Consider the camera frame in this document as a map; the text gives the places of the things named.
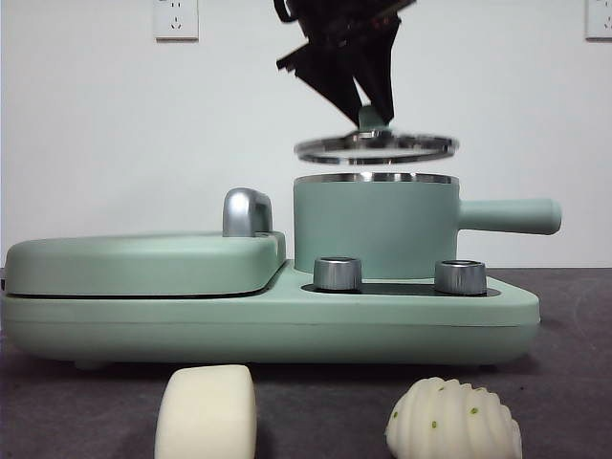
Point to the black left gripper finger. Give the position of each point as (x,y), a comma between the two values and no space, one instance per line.
(380,67)
(334,76)

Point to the glass pot lid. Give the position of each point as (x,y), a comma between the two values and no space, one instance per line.
(367,118)

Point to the twisted bun with green specks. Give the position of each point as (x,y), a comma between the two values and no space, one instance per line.
(449,421)

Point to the plain white steamed bun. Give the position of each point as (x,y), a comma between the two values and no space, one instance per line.
(205,416)

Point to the silver control knob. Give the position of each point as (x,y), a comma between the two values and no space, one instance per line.
(460,277)
(337,275)

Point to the mint green breakfast machine base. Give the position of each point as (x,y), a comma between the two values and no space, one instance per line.
(287,325)

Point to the grey felt table cloth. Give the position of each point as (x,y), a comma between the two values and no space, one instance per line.
(574,358)

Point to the white wall socket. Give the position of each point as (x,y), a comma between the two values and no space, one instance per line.
(176,21)
(600,19)

